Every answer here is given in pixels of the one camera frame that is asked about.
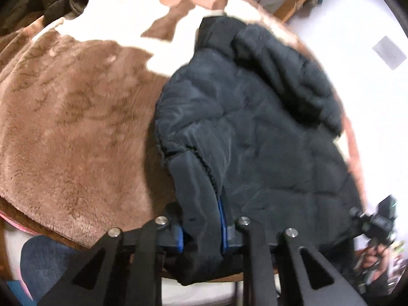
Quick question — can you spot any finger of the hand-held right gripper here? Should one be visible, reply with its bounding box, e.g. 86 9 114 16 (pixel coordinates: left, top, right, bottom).
349 207 372 225

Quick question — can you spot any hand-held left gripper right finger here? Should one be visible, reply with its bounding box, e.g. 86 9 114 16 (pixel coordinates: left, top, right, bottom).
218 198 367 306

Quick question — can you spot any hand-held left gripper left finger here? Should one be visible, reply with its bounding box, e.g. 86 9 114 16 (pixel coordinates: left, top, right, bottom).
38 217 192 306

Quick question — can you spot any black hooded puffer jacket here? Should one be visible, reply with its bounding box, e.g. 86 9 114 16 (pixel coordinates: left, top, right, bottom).
153 15 367 286

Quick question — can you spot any person's right hand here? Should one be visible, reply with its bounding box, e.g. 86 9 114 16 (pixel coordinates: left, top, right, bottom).
355 245 390 272

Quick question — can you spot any person's left leg in jeans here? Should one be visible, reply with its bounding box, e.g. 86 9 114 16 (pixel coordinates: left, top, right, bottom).
20 235 93 302

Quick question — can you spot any brown and white plush blanket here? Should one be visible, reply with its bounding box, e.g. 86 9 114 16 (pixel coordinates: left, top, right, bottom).
0 0 367 252

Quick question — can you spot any pink plaid bed sheet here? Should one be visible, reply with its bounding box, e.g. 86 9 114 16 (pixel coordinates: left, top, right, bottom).
0 211 40 236

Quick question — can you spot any brown puffer jacket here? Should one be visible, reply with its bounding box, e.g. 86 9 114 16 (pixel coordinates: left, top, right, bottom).
0 0 112 35

